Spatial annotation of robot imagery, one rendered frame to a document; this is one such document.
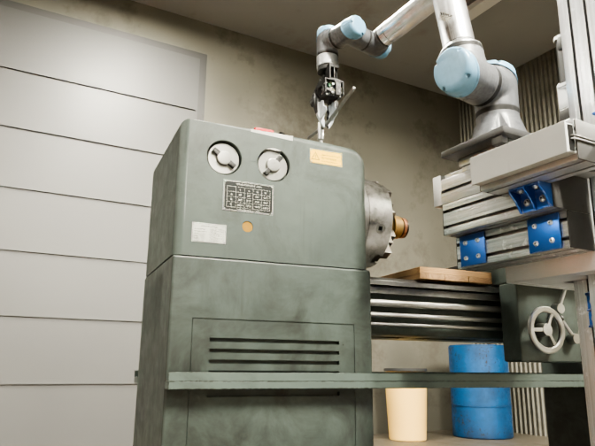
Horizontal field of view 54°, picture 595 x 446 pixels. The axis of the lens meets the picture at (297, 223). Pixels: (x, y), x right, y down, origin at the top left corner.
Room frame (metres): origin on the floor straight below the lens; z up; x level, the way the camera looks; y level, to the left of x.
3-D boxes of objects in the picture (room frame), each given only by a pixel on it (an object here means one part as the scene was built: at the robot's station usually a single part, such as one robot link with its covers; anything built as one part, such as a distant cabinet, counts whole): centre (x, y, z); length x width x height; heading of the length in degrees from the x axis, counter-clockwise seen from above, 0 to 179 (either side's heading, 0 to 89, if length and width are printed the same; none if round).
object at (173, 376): (2.17, -0.54, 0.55); 2.10 x 0.60 x 0.02; 113
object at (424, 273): (2.14, -0.48, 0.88); 0.36 x 0.30 x 0.04; 23
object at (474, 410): (5.44, -1.65, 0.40); 0.53 x 0.53 x 0.80
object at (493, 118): (1.49, -0.55, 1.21); 0.15 x 0.15 x 0.10
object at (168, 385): (2.17, -0.54, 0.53); 2.10 x 0.60 x 0.02; 113
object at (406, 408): (5.17, -0.94, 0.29); 0.38 x 0.36 x 0.58; 29
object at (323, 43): (1.83, -0.10, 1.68); 0.09 x 0.08 x 0.11; 39
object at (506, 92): (1.49, -0.54, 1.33); 0.13 x 0.12 x 0.14; 129
